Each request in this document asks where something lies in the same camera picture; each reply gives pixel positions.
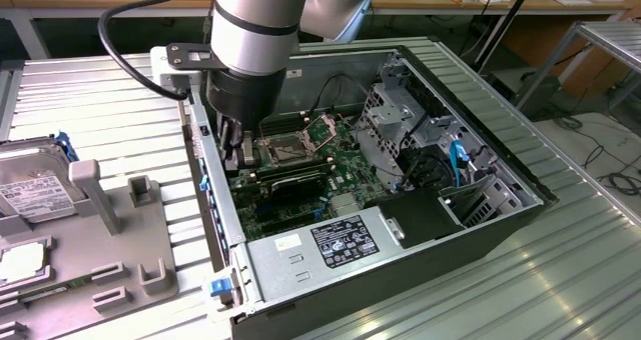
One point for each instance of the metal slat side table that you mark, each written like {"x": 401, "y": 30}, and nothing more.
{"x": 605, "y": 36}

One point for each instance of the metal disk bay cage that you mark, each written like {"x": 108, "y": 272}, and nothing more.
{"x": 390, "y": 130}

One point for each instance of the thin locking lever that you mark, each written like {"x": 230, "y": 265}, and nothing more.
{"x": 260, "y": 133}

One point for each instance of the green motherboard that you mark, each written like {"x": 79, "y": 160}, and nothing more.
{"x": 350, "y": 160}

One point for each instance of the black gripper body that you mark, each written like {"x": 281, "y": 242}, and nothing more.
{"x": 244, "y": 96}

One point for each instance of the silver CPU chip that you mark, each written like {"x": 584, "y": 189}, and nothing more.
{"x": 20, "y": 261}

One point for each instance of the CPU socket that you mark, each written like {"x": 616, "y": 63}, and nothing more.
{"x": 289, "y": 150}

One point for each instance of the metal socket cover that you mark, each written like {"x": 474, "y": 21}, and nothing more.
{"x": 323, "y": 130}

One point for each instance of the graphics card with black fan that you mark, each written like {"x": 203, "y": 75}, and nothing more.
{"x": 295, "y": 190}

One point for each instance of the grey parts rack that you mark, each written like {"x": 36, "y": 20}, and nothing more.
{"x": 90, "y": 265}

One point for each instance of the brown cardboard box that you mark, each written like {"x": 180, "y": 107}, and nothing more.
{"x": 536, "y": 40}

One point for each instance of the silver chipset heatsink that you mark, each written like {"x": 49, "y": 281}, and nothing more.
{"x": 345, "y": 203}

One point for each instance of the open black PC case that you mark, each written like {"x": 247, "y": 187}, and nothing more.
{"x": 501, "y": 137}

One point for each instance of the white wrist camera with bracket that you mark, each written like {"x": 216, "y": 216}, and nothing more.
{"x": 180, "y": 66}

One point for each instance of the black tripod pole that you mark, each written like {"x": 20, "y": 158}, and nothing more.
{"x": 505, "y": 17}

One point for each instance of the green RAM stick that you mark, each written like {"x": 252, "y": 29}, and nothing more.
{"x": 55, "y": 289}

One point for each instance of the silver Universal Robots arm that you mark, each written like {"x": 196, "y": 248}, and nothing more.
{"x": 250, "y": 28}

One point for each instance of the blue disk bracket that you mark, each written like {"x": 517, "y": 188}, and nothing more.
{"x": 67, "y": 148}

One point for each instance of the black RAM slot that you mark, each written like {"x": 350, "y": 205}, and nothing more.
{"x": 283, "y": 124}

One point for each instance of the blue case latch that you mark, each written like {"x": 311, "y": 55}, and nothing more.
{"x": 219, "y": 287}

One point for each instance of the silver hard disk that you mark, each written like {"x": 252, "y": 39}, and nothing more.
{"x": 35, "y": 182}

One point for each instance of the black expansion slot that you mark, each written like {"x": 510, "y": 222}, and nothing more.
{"x": 287, "y": 218}

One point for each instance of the grey power supply unit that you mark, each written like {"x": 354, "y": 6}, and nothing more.
{"x": 295, "y": 272}

